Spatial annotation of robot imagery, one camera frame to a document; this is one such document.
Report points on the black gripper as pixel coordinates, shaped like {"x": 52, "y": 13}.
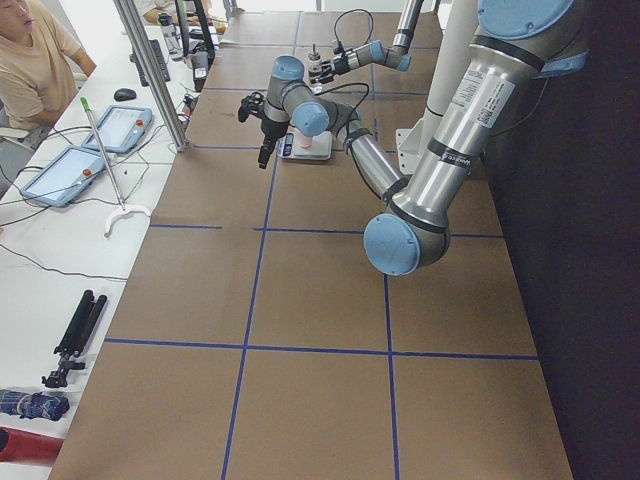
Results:
{"x": 338, "y": 64}
{"x": 270, "y": 130}

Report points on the pink plastic cup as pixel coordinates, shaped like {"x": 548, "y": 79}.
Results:
{"x": 304, "y": 141}

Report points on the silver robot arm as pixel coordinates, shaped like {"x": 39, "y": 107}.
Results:
{"x": 396, "y": 56}
{"x": 491, "y": 50}

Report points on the digital kitchen scale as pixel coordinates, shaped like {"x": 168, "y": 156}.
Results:
{"x": 291, "y": 147}

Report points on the black box with label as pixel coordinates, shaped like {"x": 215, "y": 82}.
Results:
{"x": 199, "y": 62}

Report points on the water bottle on desk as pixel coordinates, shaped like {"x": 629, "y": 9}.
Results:
{"x": 170, "y": 37}

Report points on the upper teach pendant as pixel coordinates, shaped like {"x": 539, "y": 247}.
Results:
{"x": 122, "y": 127}

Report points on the teach pendant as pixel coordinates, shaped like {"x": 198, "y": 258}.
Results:
{"x": 64, "y": 178}
{"x": 122, "y": 127}

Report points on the black computer mouse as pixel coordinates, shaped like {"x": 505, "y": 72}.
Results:
{"x": 124, "y": 94}

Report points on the white grabber stick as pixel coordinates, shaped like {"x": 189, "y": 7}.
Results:
{"x": 124, "y": 209}

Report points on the lower teach pendant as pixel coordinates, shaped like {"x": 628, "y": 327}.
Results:
{"x": 64, "y": 178}

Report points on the small black tripod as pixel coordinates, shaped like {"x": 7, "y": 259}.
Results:
{"x": 75, "y": 339}

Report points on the person in beige shirt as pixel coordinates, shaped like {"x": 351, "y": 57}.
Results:
{"x": 37, "y": 82}

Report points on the blue black tool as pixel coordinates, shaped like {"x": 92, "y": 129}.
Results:
{"x": 33, "y": 405}

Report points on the red object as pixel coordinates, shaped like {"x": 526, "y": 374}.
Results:
{"x": 27, "y": 448}

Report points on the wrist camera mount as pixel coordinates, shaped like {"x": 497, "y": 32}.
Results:
{"x": 251, "y": 105}

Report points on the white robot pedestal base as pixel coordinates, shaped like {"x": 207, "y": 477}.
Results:
{"x": 452, "y": 62}

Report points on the aluminium frame post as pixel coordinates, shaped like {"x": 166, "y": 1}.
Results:
{"x": 145, "y": 55}

